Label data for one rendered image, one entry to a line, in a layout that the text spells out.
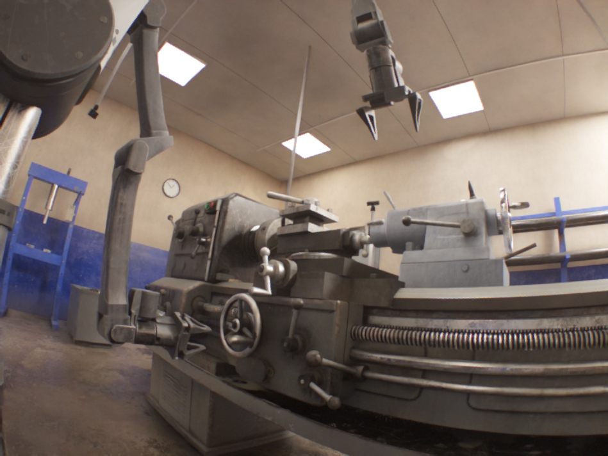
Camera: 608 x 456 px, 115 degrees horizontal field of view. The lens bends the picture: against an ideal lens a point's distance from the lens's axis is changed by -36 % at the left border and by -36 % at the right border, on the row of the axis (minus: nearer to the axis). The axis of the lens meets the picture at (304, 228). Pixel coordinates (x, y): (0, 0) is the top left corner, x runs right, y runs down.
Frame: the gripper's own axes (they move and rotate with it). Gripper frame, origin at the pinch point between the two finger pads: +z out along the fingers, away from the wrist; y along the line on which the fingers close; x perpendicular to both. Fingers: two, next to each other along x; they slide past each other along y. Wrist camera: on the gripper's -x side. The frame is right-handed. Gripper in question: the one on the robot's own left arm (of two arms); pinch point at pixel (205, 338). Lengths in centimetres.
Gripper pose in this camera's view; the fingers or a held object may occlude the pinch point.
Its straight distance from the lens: 80.3
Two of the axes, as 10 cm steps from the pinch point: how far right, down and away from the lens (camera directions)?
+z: 6.6, 2.6, 7.1
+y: -3.6, 9.3, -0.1
